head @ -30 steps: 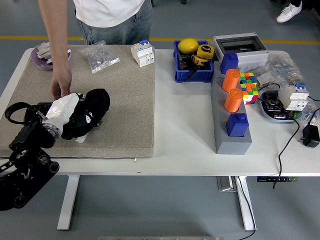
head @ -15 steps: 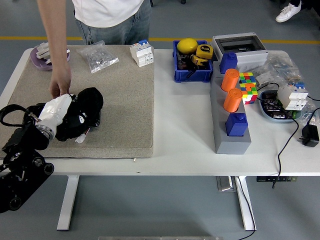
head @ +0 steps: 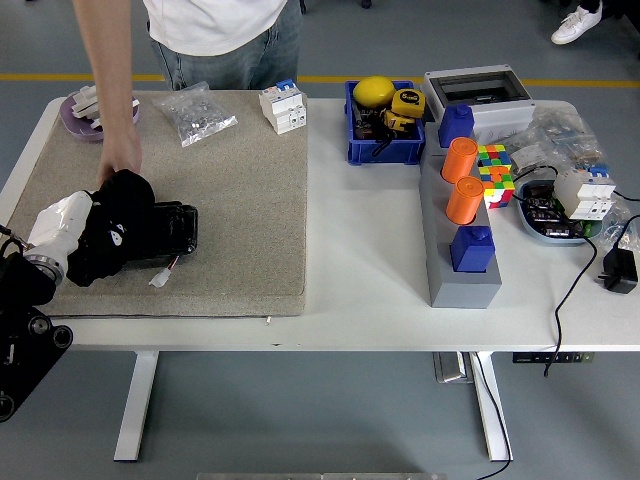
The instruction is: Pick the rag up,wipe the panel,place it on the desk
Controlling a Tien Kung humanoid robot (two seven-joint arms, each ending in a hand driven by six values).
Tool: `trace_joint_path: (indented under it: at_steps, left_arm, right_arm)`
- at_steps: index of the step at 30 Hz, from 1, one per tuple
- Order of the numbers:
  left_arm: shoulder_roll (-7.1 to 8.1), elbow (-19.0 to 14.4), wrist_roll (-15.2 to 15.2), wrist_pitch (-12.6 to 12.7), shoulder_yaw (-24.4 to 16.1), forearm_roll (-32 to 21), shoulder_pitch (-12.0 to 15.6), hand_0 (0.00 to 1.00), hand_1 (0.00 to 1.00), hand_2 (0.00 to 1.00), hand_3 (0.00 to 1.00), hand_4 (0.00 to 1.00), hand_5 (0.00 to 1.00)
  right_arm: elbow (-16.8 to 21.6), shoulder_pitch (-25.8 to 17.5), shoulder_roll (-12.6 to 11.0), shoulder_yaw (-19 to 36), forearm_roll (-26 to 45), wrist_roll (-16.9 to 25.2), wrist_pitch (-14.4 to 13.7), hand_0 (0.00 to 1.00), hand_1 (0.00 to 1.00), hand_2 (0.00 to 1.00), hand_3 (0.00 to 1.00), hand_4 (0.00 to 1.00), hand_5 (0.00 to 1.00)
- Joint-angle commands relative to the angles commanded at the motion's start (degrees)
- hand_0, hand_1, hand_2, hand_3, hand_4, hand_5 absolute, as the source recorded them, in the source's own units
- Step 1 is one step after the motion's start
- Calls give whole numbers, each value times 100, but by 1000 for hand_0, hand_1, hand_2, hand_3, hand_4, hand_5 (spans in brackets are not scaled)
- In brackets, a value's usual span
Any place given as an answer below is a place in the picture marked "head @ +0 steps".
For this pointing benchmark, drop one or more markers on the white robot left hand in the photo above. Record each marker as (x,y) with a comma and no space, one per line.
(57,225)

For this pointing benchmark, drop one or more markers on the yellow dome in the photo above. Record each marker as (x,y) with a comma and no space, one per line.
(372,91)

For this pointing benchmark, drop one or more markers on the grey electrical enclosure box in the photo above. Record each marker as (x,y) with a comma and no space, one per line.
(497,117)

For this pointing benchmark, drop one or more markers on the blue plastic bin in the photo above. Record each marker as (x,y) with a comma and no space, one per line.
(382,152)

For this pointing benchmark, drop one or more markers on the black desk control panel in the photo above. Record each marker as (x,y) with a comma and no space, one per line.
(548,358)

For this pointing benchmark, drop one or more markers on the large clear bag of parts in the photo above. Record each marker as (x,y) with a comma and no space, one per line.
(558,130)

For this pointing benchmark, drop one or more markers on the person's right hand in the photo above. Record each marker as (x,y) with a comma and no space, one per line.
(120,152)

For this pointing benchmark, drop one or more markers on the white table leg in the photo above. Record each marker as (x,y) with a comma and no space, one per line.
(492,425)
(135,410)

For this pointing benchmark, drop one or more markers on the person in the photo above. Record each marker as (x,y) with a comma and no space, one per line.
(225,25)

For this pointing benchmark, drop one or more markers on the white circuit breaker blue switch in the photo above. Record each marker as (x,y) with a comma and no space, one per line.
(280,107)
(581,195)

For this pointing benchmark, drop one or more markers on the small clear plastic bag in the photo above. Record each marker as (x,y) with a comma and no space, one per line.
(619,227)

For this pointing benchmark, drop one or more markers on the white shoe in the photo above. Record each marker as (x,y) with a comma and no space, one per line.
(575,25)

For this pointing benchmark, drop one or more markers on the person's right forearm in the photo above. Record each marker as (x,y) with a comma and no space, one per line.
(110,90)

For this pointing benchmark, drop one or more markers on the black power adapter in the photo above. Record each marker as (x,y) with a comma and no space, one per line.
(621,272)

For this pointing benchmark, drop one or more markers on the colourful puzzle cube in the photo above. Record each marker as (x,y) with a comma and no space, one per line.
(495,175)

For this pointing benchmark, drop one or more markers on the dark electronic parts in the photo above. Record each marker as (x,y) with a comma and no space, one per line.
(541,215)

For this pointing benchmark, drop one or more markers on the grey box under desk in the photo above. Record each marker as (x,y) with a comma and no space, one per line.
(450,367)

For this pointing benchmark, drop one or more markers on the blue square block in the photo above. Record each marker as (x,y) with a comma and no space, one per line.
(455,127)
(470,252)

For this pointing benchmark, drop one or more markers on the black glossy panel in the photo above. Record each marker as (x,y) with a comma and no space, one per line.
(175,227)

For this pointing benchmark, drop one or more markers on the grey-brown mat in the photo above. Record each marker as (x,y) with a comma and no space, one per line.
(225,200)

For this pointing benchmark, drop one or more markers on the grey block holder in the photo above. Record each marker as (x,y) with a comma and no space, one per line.
(460,292)

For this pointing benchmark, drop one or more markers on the yellow tape measure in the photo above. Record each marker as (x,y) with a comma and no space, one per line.
(407,103)

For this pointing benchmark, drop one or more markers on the orange cylinder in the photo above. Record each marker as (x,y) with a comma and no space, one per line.
(462,202)
(457,160)

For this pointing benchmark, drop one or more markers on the dark small tool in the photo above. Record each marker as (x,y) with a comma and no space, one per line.
(366,125)

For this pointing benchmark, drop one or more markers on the light blue dish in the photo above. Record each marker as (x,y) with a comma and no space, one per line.
(543,237)

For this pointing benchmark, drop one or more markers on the purple tray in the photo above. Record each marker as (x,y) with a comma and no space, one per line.
(77,132)

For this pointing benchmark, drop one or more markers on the clear bag of screws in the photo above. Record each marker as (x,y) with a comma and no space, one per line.
(195,116)

